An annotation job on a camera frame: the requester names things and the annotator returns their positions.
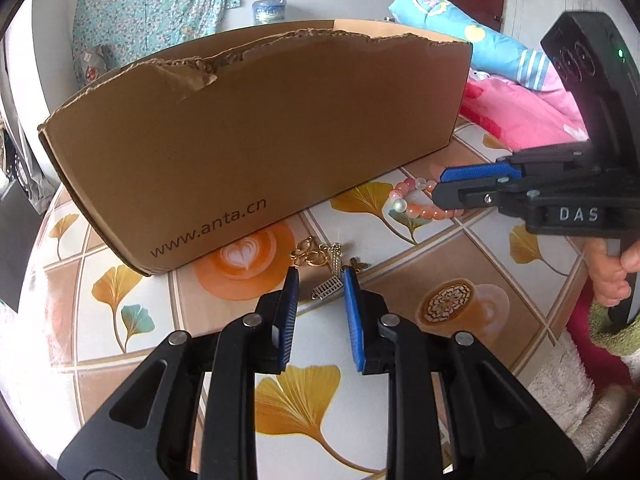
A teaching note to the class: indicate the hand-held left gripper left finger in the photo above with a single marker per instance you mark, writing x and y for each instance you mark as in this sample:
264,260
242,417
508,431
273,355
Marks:
290,320

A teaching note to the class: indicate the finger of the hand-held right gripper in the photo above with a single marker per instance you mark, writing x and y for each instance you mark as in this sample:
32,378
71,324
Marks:
475,173
465,196

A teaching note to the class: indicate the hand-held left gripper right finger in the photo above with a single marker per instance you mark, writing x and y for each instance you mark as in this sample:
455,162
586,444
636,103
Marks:
352,325

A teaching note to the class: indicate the small butterfly charm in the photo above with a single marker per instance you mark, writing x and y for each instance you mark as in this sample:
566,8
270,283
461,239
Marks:
356,263

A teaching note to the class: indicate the brown cardboard box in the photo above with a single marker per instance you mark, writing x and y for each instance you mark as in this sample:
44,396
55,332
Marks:
250,135

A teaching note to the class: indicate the person's right hand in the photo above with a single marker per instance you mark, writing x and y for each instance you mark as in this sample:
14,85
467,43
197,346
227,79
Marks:
607,280

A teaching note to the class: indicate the pink flower blanket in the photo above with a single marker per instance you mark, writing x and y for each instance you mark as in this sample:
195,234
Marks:
510,115

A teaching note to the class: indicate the leaf and coffee patterned tablecloth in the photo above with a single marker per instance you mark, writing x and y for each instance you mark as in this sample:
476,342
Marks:
150,310

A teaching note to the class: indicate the blue cartoon pillow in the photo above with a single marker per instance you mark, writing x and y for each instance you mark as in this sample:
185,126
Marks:
450,25

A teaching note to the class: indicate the red cloth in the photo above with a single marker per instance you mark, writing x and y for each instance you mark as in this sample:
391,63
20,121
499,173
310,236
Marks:
582,320

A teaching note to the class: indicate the green fluffy cloth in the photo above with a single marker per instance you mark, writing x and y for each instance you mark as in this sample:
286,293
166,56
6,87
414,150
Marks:
600,320

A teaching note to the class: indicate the blue water jug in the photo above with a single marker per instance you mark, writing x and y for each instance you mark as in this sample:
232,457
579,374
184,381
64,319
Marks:
270,10

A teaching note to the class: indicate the grey cushion with red flowers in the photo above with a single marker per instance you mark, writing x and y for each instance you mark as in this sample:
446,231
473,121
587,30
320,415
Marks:
92,65

